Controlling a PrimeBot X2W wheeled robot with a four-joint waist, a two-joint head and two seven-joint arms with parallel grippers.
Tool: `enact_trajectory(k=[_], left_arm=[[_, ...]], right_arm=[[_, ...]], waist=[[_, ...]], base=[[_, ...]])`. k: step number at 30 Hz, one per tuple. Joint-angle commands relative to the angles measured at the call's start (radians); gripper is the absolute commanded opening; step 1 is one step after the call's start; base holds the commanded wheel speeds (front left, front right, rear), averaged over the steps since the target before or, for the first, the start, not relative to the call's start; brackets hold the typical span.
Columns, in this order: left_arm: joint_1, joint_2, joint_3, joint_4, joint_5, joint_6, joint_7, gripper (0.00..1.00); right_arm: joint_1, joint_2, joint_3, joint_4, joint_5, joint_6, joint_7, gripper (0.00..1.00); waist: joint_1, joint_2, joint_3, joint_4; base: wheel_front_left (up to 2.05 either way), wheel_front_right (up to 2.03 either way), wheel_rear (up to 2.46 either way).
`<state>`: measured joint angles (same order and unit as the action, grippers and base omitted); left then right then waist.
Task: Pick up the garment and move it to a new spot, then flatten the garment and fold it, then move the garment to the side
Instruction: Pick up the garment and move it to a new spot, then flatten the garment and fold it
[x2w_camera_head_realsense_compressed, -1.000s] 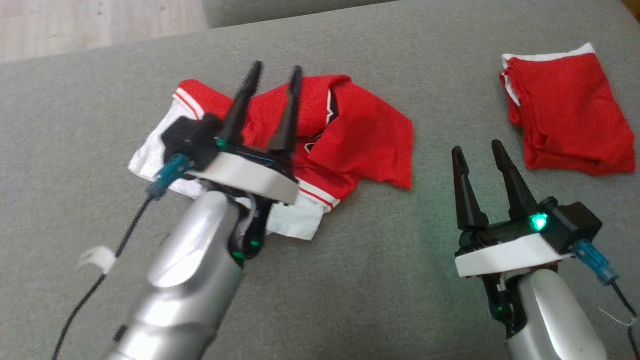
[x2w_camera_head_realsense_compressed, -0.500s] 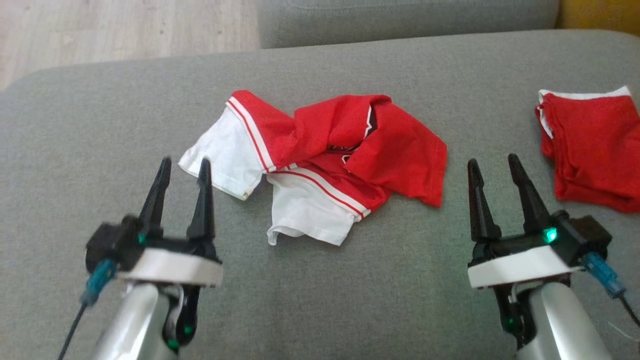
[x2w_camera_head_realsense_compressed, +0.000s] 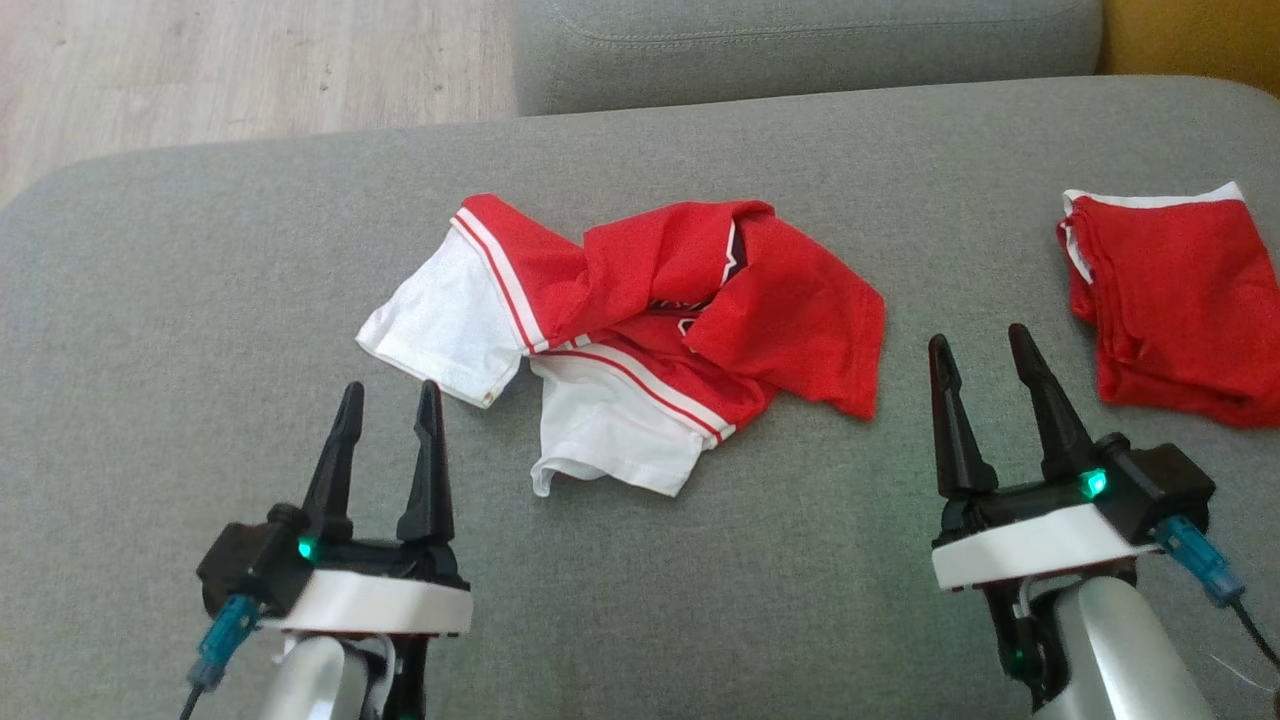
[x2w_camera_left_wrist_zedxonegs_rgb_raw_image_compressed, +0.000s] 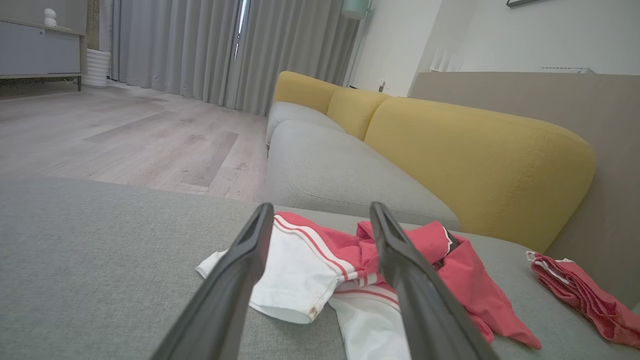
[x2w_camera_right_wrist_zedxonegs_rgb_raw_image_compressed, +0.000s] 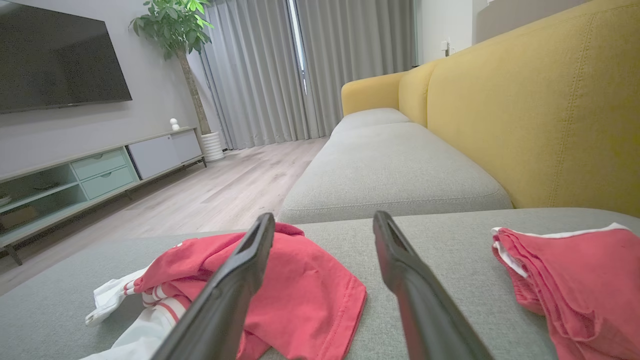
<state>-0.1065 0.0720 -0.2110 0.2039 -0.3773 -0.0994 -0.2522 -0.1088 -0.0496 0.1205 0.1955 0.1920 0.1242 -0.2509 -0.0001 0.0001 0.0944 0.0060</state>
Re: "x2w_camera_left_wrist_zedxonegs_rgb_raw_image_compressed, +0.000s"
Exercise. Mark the wide yellow sofa back cushion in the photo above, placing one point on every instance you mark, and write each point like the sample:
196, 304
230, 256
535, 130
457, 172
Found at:
475, 165

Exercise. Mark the beige partition panel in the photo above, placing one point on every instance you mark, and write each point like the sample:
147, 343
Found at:
610, 110

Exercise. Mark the red and white t-shirt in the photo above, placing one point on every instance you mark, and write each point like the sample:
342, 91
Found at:
300, 270

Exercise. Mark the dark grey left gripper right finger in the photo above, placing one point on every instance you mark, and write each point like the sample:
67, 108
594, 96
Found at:
425, 310

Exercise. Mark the large grey sofa chaise seat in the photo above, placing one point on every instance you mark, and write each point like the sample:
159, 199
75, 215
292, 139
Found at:
100, 260

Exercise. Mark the grey pleated curtain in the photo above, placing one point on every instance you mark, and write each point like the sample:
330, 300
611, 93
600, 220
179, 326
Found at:
190, 50

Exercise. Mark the short grey sofa seat cushion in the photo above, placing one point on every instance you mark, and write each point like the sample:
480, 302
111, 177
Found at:
295, 112

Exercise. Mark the rounded yellow sofa end cushion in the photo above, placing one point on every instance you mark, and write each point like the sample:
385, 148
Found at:
302, 90

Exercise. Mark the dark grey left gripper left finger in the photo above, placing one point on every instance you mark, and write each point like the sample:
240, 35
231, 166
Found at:
225, 300

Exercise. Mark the white wall socket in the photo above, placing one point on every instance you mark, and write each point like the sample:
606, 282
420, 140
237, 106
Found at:
384, 86

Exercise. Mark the floor lamp with pale green shade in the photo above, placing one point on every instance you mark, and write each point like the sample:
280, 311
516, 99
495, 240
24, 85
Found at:
356, 7

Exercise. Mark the red shorts with white stripe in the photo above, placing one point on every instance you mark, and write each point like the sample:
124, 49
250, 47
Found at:
590, 295

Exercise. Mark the white ribbed plant pot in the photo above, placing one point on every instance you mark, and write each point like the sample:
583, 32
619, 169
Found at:
96, 67

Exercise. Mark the long grey sofa seat cushion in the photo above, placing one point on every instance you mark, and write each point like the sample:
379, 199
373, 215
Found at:
330, 170

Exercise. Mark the grey media cabinet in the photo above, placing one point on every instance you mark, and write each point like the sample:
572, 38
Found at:
40, 50

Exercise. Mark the small white figurine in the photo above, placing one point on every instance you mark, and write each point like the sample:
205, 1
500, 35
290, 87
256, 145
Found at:
50, 17

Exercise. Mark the dark picture frame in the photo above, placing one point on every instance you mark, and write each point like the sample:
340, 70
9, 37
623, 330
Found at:
520, 2

